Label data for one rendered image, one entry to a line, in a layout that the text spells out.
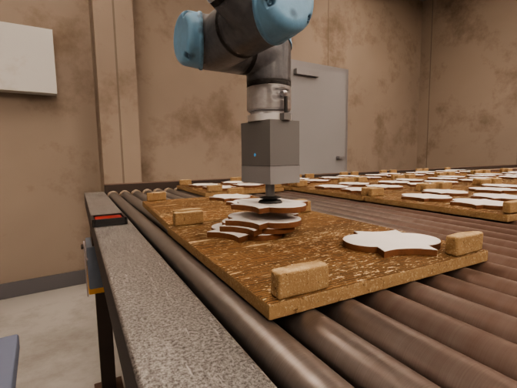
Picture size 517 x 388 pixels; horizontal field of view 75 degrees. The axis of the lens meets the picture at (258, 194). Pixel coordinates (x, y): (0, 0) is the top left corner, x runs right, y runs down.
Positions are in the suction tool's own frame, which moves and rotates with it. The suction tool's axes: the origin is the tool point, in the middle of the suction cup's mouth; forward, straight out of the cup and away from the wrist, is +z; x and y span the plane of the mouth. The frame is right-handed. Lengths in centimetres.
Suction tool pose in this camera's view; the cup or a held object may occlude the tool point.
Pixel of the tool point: (270, 209)
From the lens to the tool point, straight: 59.4
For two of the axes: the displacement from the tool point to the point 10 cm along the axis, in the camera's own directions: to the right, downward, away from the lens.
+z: 0.1, 9.9, 1.1
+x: -8.1, 0.8, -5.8
